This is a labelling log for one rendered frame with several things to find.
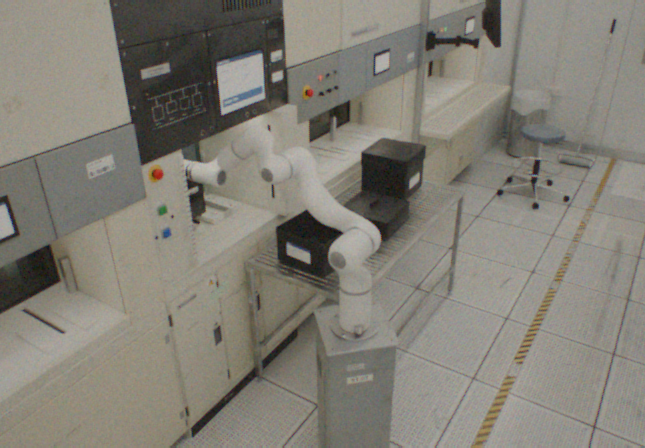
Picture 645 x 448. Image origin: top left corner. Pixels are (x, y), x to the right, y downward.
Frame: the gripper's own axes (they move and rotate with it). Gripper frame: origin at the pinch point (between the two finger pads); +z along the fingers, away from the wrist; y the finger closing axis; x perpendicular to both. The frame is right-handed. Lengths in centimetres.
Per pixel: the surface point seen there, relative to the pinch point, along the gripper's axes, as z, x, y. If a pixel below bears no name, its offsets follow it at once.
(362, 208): -64, -36, 67
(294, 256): -55, -41, 17
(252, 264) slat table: -36, -47, 10
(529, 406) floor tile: -161, -123, 63
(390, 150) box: -59, -21, 112
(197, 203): -10.5, -19.0, 5.4
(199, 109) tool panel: -28.5, 30.0, -4.9
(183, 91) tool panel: -28.2, 38.5, -11.8
